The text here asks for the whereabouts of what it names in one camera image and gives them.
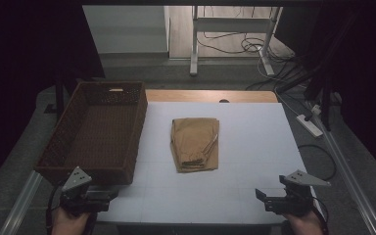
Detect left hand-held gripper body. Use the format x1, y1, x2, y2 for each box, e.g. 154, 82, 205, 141
59, 165, 93, 217

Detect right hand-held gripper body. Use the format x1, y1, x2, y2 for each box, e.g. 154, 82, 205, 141
278, 169, 331, 217

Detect brown wicker basket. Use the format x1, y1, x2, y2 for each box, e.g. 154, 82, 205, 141
33, 80, 149, 186

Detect tan pants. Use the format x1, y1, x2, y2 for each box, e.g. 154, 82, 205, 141
170, 117, 220, 174

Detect person's right hand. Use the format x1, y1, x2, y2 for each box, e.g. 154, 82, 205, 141
282, 210, 324, 235

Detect person's left hand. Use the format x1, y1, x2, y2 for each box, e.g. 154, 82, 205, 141
51, 207, 91, 235

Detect white table cover board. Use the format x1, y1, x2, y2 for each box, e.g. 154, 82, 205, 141
97, 101, 321, 225

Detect white power strip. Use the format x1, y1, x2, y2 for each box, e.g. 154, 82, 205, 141
296, 114, 324, 138

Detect black metal stand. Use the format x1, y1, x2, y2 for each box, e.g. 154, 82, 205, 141
47, 73, 67, 122

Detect black tripod stand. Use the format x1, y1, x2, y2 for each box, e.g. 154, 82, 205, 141
275, 13, 346, 132

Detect wooden table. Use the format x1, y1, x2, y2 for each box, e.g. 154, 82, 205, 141
145, 89, 279, 104

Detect grey cabinet panel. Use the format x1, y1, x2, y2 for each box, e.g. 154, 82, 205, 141
82, 5, 170, 55

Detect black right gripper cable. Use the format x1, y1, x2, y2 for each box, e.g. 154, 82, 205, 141
312, 195, 330, 235

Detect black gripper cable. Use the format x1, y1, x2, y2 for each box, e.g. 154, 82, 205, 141
45, 185, 63, 235
312, 195, 330, 235

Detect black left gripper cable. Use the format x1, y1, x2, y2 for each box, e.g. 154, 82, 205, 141
45, 185, 63, 235

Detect black looped floor cable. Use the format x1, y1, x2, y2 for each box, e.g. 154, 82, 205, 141
298, 144, 337, 181

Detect aluminium rail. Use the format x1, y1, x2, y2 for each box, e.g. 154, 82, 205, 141
0, 170, 43, 235
317, 118, 376, 235

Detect white power cable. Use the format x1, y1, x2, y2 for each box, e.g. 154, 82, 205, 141
274, 90, 305, 118

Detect tangle of black floor cables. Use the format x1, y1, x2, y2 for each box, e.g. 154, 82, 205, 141
197, 30, 297, 64

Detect white desk frame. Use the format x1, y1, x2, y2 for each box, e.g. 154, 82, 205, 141
189, 5, 283, 77

